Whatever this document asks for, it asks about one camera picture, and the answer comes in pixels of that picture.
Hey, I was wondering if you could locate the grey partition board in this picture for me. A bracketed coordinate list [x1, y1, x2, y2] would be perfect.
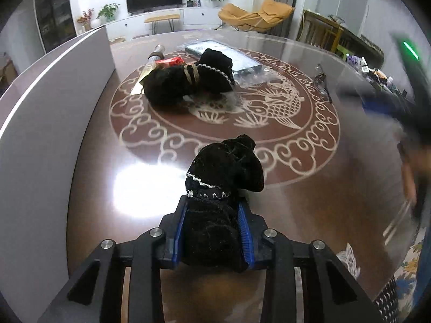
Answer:
[0, 25, 117, 310]

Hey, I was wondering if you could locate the black box with white print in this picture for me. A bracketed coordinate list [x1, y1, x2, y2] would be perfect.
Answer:
[185, 40, 262, 75]

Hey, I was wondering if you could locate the wooden bench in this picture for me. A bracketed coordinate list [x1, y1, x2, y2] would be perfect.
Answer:
[145, 13, 181, 35]

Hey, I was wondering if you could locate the orange lounge chair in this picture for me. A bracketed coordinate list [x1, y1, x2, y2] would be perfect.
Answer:
[218, 0, 295, 33]

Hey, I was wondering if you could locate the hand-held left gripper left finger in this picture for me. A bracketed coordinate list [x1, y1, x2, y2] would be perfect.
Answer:
[37, 195, 187, 323]

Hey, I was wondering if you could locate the tan rubber band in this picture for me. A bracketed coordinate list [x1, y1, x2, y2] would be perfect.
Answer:
[183, 64, 201, 85]

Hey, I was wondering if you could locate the wooden chair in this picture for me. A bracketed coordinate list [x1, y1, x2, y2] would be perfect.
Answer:
[300, 9, 344, 52]

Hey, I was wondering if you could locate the black display cabinet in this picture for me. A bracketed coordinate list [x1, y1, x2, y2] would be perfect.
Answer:
[34, 0, 77, 54]

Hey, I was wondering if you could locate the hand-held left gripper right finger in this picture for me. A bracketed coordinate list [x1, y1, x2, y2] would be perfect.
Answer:
[237, 199, 384, 323]

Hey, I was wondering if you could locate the floral patterned cushion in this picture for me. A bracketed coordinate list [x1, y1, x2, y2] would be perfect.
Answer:
[374, 242, 425, 323]

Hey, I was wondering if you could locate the red packet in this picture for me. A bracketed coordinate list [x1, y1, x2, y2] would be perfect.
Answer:
[157, 57, 185, 70]

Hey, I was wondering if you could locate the white television cabinet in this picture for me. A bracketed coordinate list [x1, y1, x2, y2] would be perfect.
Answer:
[106, 6, 224, 40]

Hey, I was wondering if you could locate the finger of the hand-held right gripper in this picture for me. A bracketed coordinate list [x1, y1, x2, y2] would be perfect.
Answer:
[337, 87, 406, 119]

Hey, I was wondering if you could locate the red flower arrangement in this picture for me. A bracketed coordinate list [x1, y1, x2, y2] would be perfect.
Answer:
[77, 8, 95, 31]

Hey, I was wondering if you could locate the person's right hand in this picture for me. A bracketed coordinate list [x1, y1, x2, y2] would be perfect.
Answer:
[397, 141, 431, 209]

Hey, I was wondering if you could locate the bushy green potted plant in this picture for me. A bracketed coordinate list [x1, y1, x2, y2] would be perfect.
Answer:
[97, 3, 120, 22]

